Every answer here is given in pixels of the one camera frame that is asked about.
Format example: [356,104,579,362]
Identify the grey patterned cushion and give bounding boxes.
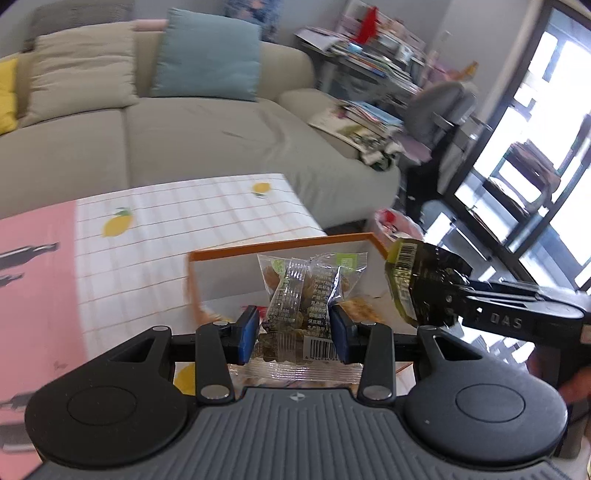
[23,0,134,51]

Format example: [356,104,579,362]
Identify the person's right forearm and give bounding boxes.
[558,364,591,457]

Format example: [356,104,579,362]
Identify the grey office chair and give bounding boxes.
[402,80,492,195]

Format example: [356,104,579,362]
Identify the clear packet of brown nuts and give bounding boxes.
[256,251,369,366]

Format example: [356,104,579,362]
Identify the black snack packet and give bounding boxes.
[385,237,472,329]

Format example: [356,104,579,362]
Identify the pink and white checked tablecloth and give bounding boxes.
[0,173,328,462]

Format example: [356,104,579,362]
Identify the beige sofa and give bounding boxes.
[0,18,402,232]

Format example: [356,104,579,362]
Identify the stack of books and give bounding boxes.
[337,99,404,134]

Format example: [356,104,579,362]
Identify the pink plastic bag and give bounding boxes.
[372,209,423,250]

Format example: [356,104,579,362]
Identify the cluttered grey desk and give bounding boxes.
[295,18,428,107]

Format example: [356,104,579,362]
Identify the printed figure pillow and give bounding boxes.
[224,0,282,44]

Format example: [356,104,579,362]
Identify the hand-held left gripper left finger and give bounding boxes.
[107,305,260,403]

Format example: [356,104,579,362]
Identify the clear pastry packet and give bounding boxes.
[228,357,362,389]

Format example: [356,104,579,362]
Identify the glass balcony door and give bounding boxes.
[443,0,591,291]

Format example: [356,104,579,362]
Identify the yellow cushion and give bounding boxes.
[0,58,20,136]

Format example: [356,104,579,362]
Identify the orange cardboard box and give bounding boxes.
[186,233,419,398]

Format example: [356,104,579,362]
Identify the stack of magazines on sofa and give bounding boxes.
[308,106,402,171]

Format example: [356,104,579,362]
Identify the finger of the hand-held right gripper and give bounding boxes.
[454,272,542,302]

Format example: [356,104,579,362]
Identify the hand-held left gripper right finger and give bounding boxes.
[328,304,492,403]

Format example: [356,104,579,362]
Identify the red paper ornament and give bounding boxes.
[358,7,379,44]

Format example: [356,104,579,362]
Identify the beige cushion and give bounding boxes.
[19,22,140,127]

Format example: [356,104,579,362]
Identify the light blue cushion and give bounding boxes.
[150,8,263,102]

